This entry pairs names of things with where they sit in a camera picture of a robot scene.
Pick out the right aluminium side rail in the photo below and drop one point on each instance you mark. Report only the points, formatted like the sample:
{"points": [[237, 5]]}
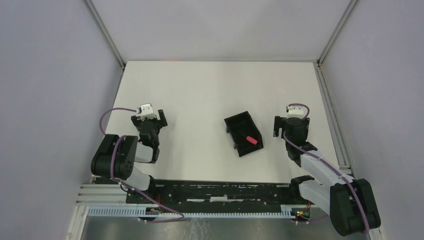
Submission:
{"points": [[343, 155]]}

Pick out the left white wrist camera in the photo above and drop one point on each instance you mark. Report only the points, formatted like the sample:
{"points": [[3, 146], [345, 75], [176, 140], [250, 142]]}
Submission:
{"points": [[145, 112]]}

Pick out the white slotted cable duct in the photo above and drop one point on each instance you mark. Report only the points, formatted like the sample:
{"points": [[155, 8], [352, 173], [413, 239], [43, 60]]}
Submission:
{"points": [[146, 212]]}

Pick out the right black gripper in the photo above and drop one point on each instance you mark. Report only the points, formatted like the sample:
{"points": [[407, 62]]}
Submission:
{"points": [[278, 125]]}

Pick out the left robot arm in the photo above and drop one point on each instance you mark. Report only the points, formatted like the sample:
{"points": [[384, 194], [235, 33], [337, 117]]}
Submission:
{"points": [[116, 155]]}

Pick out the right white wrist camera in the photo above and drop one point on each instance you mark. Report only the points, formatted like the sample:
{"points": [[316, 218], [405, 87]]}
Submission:
{"points": [[295, 112]]}

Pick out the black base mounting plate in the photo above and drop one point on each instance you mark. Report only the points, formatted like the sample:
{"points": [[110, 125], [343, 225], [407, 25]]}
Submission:
{"points": [[215, 208]]}

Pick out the right aluminium corner post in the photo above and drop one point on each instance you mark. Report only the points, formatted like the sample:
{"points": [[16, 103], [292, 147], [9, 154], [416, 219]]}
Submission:
{"points": [[339, 26]]}

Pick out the aluminium corner post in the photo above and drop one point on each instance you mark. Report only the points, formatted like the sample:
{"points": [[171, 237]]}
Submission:
{"points": [[339, 26], [94, 13]]}

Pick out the red handled screwdriver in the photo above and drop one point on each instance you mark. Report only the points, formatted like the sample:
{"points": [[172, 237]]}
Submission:
{"points": [[251, 140]]}

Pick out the left aluminium corner post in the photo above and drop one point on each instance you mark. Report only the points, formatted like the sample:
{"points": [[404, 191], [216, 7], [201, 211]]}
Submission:
{"points": [[94, 13]]}

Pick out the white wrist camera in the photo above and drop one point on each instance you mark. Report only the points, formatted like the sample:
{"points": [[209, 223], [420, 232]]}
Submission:
{"points": [[295, 112], [145, 112]]}

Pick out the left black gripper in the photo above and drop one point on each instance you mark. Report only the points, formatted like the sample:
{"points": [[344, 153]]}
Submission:
{"points": [[149, 120]]}

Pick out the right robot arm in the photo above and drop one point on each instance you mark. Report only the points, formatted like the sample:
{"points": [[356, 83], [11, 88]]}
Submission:
{"points": [[349, 202]]}

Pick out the black plastic bin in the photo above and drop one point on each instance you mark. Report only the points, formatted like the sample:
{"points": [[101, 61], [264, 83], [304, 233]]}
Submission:
{"points": [[240, 126]]}

